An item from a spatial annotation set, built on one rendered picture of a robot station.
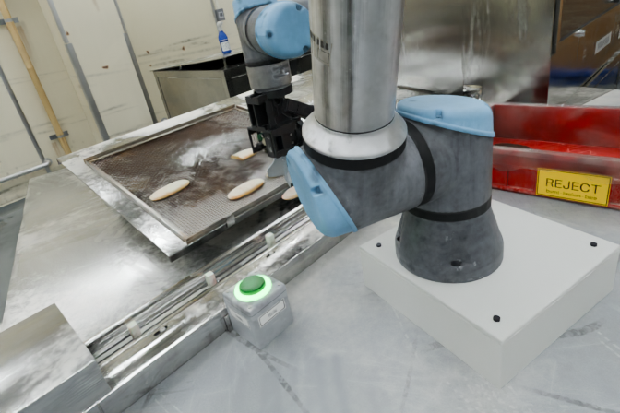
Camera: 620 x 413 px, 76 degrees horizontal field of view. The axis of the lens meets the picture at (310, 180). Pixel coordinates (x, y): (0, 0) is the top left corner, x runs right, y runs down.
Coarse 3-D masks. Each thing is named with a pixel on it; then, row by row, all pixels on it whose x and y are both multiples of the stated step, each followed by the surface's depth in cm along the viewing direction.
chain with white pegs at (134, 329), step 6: (270, 234) 78; (270, 240) 77; (252, 258) 76; (234, 270) 74; (210, 276) 69; (210, 282) 69; (216, 282) 70; (198, 294) 69; (180, 306) 67; (162, 318) 65; (132, 324) 61; (132, 330) 60; (138, 330) 61; (132, 336) 61
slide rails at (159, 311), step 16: (288, 224) 84; (304, 224) 83; (240, 256) 76; (256, 256) 75; (224, 272) 73; (192, 288) 70; (176, 304) 67; (144, 320) 64; (112, 336) 62; (128, 336) 62; (96, 352) 59
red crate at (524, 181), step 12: (516, 144) 107; (528, 144) 106; (540, 144) 105; (552, 144) 104; (564, 144) 102; (576, 144) 101; (612, 156) 93; (492, 180) 88; (504, 180) 87; (516, 180) 85; (528, 180) 83; (516, 192) 86; (528, 192) 83; (612, 192) 74; (588, 204) 77; (612, 204) 74
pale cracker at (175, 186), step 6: (180, 180) 95; (186, 180) 95; (168, 186) 92; (174, 186) 92; (180, 186) 92; (156, 192) 90; (162, 192) 90; (168, 192) 90; (174, 192) 91; (150, 198) 89; (156, 198) 89; (162, 198) 90
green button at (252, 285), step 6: (252, 276) 61; (258, 276) 60; (240, 282) 60; (246, 282) 59; (252, 282) 59; (258, 282) 59; (264, 282) 59; (240, 288) 58; (246, 288) 58; (252, 288) 58; (258, 288) 58; (264, 288) 59; (246, 294) 58; (252, 294) 58
